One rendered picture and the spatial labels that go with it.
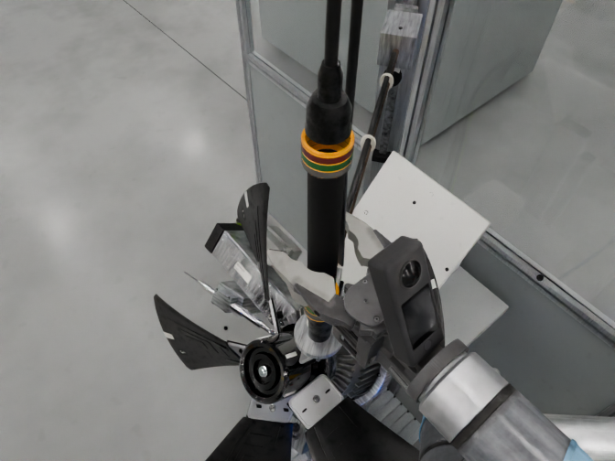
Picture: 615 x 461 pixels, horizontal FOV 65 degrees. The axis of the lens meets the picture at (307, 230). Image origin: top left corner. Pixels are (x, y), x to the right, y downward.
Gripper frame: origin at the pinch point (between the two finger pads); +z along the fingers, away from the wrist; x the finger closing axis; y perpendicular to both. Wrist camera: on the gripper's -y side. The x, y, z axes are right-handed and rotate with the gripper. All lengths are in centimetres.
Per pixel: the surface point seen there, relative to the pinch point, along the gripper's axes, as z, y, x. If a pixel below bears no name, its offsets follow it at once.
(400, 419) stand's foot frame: -3, 161, 46
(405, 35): 29, 8, 48
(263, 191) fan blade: 27.3, 25.3, 11.6
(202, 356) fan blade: 25, 64, -11
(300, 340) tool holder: -2.4, 19.7, -3.2
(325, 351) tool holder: -5.8, 19.7, -1.6
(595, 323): -27, 68, 70
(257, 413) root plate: 4, 56, -9
